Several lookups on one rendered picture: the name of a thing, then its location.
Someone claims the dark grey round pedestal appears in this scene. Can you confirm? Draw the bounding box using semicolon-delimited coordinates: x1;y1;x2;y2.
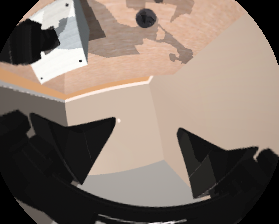
135;10;156;28

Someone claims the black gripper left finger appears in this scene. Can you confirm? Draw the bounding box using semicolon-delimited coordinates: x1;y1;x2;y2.
29;113;115;185

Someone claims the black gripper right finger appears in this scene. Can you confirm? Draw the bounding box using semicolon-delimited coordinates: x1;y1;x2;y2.
176;127;259;200

